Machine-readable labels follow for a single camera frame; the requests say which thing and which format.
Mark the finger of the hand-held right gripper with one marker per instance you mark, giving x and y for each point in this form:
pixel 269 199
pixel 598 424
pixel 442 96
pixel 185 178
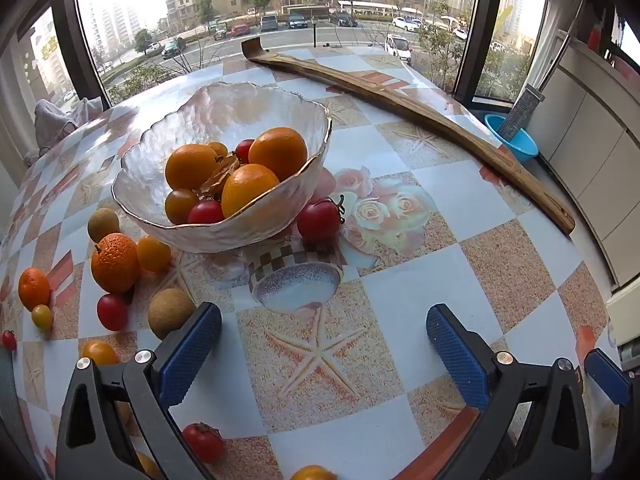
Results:
pixel 607 377

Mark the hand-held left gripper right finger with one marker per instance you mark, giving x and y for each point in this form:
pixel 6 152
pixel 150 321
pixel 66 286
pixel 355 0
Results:
pixel 457 360

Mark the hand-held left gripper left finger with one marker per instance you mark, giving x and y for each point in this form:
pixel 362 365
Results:
pixel 192 355

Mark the longan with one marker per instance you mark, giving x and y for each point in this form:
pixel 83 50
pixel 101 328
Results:
pixel 103 224
pixel 171 313

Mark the red cherry tomato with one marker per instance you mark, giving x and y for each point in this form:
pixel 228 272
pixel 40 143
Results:
pixel 111 311
pixel 8 340
pixel 244 150
pixel 202 441
pixel 318 220
pixel 206 212

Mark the yellow cherry tomato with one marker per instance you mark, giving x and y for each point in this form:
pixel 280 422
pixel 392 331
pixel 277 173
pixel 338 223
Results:
pixel 180 205
pixel 99 352
pixel 153 253
pixel 312 473
pixel 219 148
pixel 42 317

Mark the large mandarin orange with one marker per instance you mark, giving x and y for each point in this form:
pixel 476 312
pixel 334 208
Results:
pixel 115 262

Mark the checkered printed tablecloth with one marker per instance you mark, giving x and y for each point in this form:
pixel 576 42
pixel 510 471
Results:
pixel 425 240

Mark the small mandarin orange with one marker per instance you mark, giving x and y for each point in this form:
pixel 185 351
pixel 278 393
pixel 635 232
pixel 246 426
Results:
pixel 34 287

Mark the dried brown husk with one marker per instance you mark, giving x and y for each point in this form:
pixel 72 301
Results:
pixel 220 177

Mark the blue plastic basin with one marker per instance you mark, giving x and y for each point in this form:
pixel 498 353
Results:
pixel 520 146

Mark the clear glass bowl gold rim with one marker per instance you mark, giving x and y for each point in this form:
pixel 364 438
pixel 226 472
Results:
pixel 220 110

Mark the white cabinet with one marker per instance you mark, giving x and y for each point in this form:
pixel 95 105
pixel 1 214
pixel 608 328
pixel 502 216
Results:
pixel 590 125

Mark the grey washboard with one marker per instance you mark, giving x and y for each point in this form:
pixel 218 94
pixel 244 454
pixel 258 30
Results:
pixel 522 110

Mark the white cloth bundle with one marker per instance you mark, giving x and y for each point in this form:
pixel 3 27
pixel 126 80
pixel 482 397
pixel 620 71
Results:
pixel 65 115

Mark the long wooden plank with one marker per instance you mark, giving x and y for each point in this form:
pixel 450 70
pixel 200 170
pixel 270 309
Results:
pixel 400 92

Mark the white van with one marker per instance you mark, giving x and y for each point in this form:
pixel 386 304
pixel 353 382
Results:
pixel 398 47

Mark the black lamp post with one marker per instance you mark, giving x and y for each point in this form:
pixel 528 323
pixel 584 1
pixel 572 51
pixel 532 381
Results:
pixel 314 32

